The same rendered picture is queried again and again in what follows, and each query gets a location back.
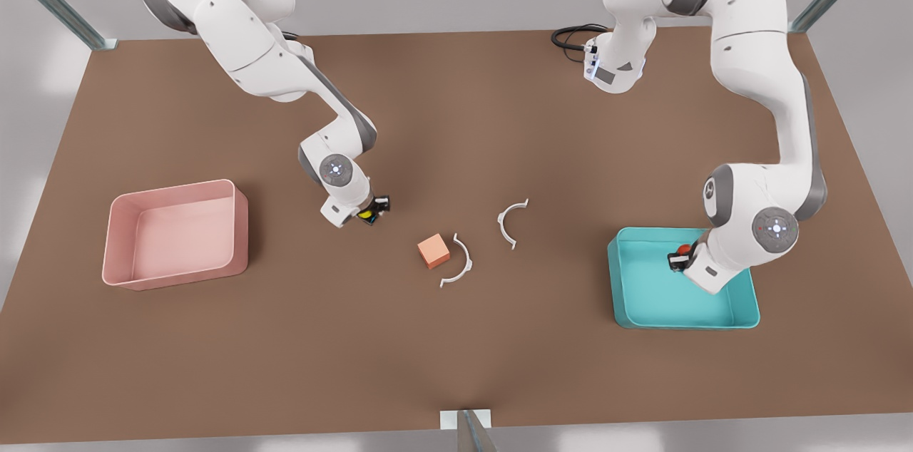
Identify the black cable loop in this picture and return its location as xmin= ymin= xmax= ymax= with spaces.
xmin=551 ymin=24 xmax=609 ymax=63

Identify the pink storage box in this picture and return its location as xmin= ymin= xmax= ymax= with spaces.
xmin=102 ymin=179 xmax=250 ymax=292

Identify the blue storage box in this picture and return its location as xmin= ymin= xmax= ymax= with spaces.
xmin=607 ymin=227 xmax=761 ymax=330

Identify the orange cube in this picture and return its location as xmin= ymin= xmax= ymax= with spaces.
xmin=417 ymin=234 xmax=451 ymax=270

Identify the white curved clip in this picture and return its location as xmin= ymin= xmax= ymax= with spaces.
xmin=439 ymin=232 xmax=474 ymax=289
xmin=497 ymin=198 xmax=530 ymax=250

